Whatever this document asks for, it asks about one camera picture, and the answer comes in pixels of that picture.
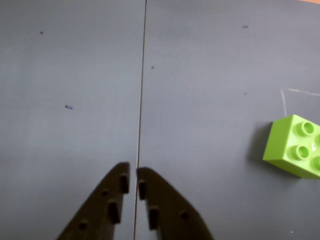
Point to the green lego block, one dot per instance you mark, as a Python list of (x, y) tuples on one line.
[(282, 142)]

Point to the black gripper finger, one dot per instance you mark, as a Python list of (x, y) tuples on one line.
[(172, 212), (97, 212)]

